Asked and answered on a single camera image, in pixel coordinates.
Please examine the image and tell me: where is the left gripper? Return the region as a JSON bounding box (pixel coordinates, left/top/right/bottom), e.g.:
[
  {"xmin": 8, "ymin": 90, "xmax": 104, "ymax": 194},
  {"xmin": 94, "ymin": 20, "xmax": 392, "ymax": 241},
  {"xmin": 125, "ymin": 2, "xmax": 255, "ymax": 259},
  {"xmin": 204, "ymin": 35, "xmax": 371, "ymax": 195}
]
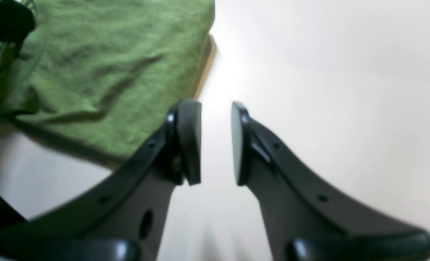
[{"xmin": 0, "ymin": 0, "xmax": 36, "ymax": 42}]

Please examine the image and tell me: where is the green t-shirt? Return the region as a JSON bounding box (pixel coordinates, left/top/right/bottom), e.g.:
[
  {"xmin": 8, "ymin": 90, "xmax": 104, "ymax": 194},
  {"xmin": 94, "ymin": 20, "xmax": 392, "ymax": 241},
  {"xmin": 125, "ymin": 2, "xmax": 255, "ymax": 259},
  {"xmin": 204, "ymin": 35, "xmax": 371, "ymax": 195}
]
[{"xmin": 0, "ymin": 0, "xmax": 215, "ymax": 161}]

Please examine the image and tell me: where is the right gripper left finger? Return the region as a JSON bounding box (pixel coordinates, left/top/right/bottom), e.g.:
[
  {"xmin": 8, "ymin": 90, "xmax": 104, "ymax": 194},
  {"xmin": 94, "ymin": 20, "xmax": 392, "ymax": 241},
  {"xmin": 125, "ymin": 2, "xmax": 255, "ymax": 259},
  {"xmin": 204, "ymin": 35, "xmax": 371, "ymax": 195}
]
[{"xmin": 0, "ymin": 100, "xmax": 202, "ymax": 261}]

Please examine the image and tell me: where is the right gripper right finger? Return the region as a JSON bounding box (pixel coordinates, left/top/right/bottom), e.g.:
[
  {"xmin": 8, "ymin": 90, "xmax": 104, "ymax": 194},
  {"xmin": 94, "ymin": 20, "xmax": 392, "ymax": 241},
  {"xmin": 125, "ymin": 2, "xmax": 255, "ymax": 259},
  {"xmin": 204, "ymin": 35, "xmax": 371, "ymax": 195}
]
[{"xmin": 231, "ymin": 102, "xmax": 430, "ymax": 261}]

